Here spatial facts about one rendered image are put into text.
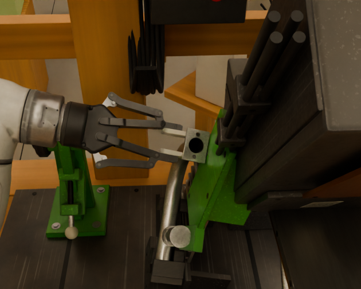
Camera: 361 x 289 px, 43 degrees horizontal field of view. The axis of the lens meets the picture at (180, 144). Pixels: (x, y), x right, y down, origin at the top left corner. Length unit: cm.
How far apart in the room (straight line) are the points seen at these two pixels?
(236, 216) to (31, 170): 67
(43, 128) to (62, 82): 267
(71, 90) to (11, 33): 220
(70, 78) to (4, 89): 270
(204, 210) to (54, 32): 56
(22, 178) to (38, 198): 12
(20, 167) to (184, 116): 179
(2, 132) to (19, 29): 41
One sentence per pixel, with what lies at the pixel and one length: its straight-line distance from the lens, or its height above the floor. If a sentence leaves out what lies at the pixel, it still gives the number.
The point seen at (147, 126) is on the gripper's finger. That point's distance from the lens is 78.
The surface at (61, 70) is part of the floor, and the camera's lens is 357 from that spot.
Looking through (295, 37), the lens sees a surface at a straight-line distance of 35.
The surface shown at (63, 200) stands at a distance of 103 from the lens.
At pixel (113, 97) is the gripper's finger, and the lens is 78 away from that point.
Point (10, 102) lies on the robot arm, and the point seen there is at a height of 131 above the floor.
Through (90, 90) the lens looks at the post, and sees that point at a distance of 105.
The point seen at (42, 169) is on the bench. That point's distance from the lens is 128.
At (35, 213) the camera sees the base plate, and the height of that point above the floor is 90.
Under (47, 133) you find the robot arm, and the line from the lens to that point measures 75.
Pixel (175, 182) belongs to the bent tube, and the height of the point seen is 108.
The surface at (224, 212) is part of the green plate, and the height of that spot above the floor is 113.
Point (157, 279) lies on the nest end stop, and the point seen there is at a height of 97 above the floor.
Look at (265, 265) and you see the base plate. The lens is 101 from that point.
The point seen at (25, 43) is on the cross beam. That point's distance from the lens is 112.
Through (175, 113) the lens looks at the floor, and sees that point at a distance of 298.
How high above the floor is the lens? 170
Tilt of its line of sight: 39 degrees down
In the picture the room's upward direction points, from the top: straight up
